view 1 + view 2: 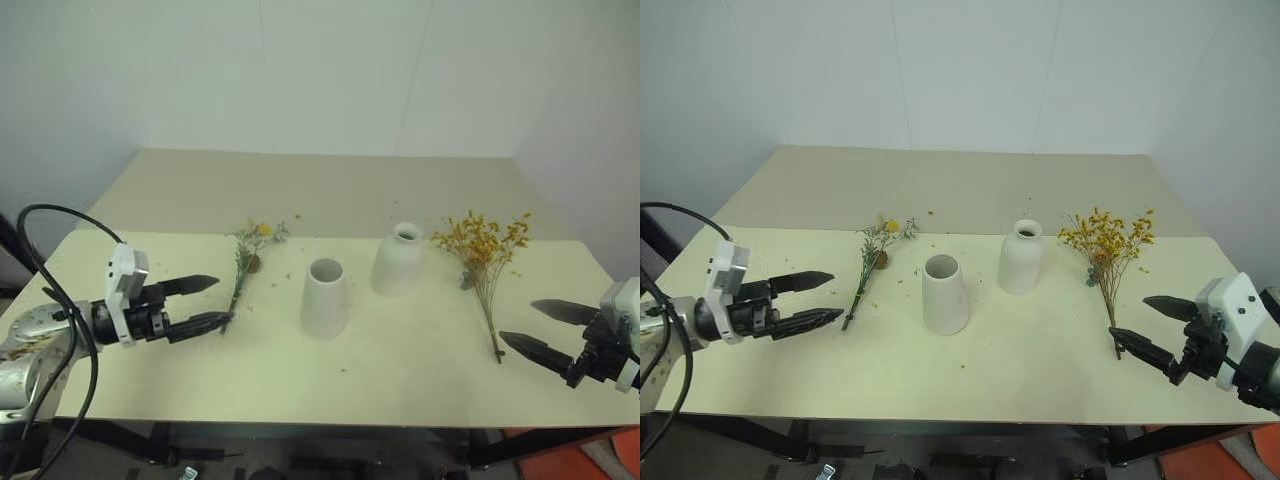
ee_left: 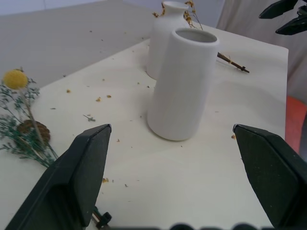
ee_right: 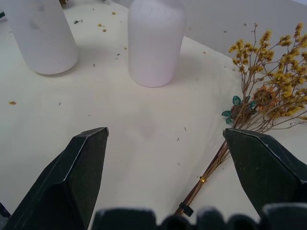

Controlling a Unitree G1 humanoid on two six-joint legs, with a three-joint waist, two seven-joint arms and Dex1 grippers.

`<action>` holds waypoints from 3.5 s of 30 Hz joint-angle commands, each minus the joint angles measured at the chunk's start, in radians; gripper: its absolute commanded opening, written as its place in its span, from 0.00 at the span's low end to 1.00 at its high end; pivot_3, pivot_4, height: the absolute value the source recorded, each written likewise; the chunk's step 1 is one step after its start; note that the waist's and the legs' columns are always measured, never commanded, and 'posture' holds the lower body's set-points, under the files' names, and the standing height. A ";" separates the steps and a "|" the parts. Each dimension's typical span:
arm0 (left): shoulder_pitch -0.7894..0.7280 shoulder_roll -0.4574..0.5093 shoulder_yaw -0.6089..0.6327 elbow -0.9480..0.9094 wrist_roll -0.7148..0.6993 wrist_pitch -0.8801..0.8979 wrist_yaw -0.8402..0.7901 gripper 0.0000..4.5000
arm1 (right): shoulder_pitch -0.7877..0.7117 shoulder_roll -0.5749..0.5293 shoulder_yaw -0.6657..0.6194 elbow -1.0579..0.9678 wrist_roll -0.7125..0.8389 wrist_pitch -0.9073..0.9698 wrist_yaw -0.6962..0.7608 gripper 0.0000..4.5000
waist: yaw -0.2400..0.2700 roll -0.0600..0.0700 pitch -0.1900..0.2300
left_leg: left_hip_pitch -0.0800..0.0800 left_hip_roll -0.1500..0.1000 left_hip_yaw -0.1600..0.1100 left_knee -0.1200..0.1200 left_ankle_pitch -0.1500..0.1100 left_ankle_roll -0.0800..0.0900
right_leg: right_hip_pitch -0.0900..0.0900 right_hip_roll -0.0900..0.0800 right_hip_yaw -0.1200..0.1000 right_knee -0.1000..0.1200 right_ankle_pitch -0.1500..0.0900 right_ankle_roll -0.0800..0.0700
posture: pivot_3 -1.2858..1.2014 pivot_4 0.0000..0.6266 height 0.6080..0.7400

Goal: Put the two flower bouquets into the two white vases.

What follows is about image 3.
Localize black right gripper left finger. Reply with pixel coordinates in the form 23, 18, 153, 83
4, 126, 110, 230

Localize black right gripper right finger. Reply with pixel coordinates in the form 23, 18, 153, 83
223, 127, 307, 220

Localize yellow dried flower bouquet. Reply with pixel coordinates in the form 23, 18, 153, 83
173, 23, 307, 218

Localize white cylindrical vase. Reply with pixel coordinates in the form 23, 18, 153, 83
2, 0, 80, 75
128, 0, 185, 88

